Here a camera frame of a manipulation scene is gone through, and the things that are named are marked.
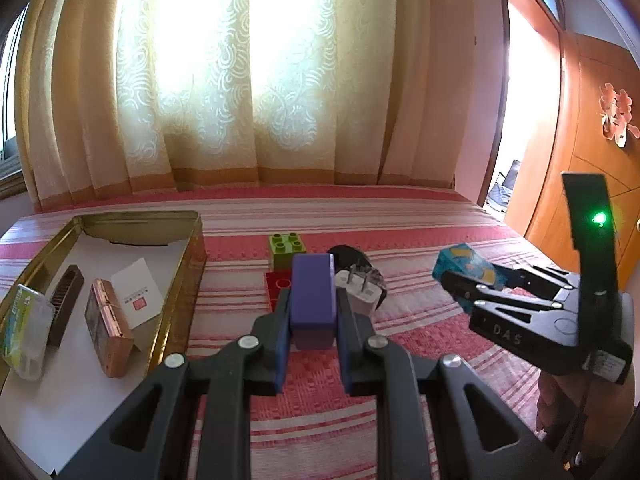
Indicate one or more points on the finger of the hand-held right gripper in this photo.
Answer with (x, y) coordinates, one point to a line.
(530, 280)
(465, 290)

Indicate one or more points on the purple block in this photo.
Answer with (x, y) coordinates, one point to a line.
(312, 300)

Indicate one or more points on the clear plastic box green label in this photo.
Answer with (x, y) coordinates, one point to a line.
(25, 330)

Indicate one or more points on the black rough lump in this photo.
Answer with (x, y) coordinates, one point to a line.
(350, 257)

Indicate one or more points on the red toy brick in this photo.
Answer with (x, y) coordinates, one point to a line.
(277, 290)

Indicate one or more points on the wooden window sill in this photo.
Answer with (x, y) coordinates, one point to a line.
(10, 180)

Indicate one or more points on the orange wooden door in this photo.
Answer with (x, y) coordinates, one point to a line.
(575, 160)

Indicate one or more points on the red paper flower decoration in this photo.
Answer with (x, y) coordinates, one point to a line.
(617, 112)

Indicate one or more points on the sliding window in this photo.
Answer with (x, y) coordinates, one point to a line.
(7, 100)

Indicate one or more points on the person's right hand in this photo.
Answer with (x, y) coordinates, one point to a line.
(557, 410)

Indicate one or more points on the wide yellow patterned curtain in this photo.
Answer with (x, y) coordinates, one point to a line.
(250, 85)

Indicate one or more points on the copper coloured box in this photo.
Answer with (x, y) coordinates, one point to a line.
(107, 330)

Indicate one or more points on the teal small box yellow print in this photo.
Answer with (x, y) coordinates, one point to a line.
(465, 262)

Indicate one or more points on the white paper liner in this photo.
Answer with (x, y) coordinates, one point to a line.
(75, 410)

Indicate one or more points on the green toy brick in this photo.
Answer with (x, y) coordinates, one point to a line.
(287, 252)

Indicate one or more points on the gold metal tin box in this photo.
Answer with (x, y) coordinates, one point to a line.
(192, 270)

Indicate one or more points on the white small box red mark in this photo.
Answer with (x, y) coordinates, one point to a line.
(140, 295)

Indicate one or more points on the white charger plug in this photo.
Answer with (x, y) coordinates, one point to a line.
(362, 292)

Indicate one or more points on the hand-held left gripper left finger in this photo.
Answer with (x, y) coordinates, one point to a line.
(279, 350)

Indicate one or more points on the red striped bed sheet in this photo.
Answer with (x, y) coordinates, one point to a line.
(425, 230)

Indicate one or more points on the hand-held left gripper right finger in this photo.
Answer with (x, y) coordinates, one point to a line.
(345, 355)

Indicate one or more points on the brown comb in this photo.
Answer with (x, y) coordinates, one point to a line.
(65, 305)

